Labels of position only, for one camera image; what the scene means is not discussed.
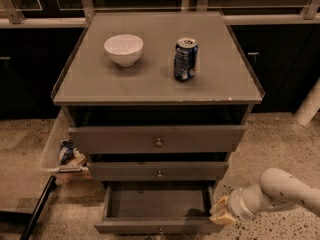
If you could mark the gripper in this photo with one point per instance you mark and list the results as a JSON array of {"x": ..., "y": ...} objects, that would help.
[{"x": 237, "y": 202}]

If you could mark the grey bottom drawer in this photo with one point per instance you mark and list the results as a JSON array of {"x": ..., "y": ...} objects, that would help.
[{"x": 158, "y": 207}]

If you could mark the grey drawer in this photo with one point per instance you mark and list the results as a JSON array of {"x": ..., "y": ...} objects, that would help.
[
  {"x": 156, "y": 139},
  {"x": 158, "y": 167},
  {"x": 158, "y": 207}
]

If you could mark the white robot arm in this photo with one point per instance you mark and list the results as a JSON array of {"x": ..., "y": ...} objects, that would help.
[{"x": 276, "y": 190}]

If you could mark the grey middle drawer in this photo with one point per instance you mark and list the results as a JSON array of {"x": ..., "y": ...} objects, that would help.
[{"x": 158, "y": 167}]

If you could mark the grey top drawer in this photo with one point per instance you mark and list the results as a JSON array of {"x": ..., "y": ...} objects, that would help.
[{"x": 156, "y": 139}]

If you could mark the grey drawer cabinet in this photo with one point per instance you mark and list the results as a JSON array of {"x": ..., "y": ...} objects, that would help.
[{"x": 97, "y": 92}]

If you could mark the blue soda can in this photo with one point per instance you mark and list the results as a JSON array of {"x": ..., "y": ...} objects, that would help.
[{"x": 186, "y": 51}]

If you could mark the blue white snack bag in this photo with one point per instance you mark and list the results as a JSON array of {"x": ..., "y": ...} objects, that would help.
[{"x": 66, "y": 151}]

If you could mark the clear plastic bin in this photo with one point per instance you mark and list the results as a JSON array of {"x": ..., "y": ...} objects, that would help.
[{"x": 76, "y": 169}]

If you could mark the black pole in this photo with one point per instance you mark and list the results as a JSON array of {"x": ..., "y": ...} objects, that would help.
[{"x": 34, "y": 216}]

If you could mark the white ceramic bowl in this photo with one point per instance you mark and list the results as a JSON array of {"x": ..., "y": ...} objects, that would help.
[{"x": 124, "y": 49}]

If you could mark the white cylindrical post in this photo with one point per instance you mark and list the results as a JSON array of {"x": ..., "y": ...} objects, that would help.
[{"x": 309, "y": 106}]

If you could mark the dark cabinet handle left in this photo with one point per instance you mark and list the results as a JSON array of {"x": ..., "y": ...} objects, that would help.
[{"x": 5, "y": 58}]

